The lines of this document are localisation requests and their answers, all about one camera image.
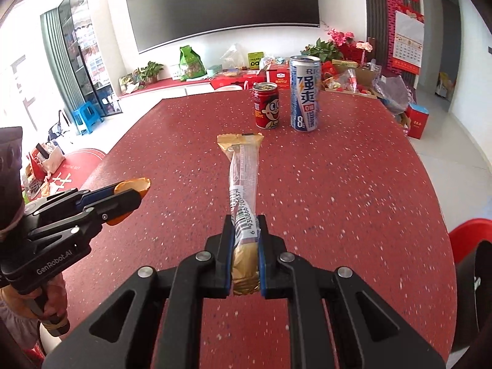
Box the gold clear snack wrapper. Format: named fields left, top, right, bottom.
left=217, top=133, right=264, bottom=296

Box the black trash bin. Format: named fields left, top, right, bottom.
left=451, top=240, right=491, bottom=352

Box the left hand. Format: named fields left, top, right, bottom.
left=1, top=273, right=68, bottom=320

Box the blue plastic stool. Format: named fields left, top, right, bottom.
left=73, top=102, right=103, bottom=134

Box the short red cartoon can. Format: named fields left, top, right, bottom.
left=253, top=82, right=279, bottom=129

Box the red stool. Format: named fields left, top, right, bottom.
left=449, top=218, right=492, bottom=264

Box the small potted plant left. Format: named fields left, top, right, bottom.
left=133, top=61, right=164, bottom=85

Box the red waffle box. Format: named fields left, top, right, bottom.
left=265, top=63, right=290, bottom=89

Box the tall blue white can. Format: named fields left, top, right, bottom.
left=289, top=55, right=321, bottom=133

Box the red gift box on floor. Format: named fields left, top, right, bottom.
left=405, top=103, right=430, bottom=139

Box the green snack bag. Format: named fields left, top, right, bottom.
left=179, top=45, right=207, bottom=81

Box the green potted plant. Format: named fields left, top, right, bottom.
left=301, top=38, right=343, bottom=62

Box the pink flower bouquet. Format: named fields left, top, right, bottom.
left=327, top=27, right=374, bottom=53

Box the large black television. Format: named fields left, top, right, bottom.
left=126, top=0, right=320, bottom=53

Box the wall calendar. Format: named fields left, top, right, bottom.
left=392, top=4, right=424, bottom=75

